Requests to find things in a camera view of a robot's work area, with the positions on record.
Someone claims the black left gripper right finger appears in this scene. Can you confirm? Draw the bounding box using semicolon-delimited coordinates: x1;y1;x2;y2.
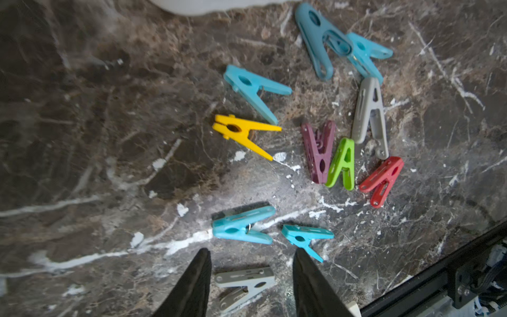
293;248;353;317

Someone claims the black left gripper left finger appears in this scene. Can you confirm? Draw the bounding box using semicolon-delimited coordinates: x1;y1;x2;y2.
152;248;212;317

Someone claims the grey clothespin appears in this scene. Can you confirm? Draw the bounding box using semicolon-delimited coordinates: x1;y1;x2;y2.
215;267;275;313
351;77;389;160

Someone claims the red clothespin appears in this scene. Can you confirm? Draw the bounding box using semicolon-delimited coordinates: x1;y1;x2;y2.
359;157;404;208

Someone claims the green clothespin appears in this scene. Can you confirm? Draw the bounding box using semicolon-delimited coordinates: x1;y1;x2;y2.
326;137;355;191

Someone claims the yellow clothespin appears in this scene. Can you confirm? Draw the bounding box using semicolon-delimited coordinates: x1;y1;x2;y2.
212;115;282;161

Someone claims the white plastic storage box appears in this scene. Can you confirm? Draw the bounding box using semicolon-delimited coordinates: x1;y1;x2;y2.
150;0;285;17

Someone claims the purple clothespin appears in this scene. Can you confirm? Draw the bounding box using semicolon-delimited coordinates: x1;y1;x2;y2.
301;120;336;184

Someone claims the dark teal clothespin top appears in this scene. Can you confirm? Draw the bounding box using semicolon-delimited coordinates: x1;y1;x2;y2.
295;2;353;81

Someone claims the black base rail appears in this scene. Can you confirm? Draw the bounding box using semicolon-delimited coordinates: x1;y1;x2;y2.
360;223;506;316

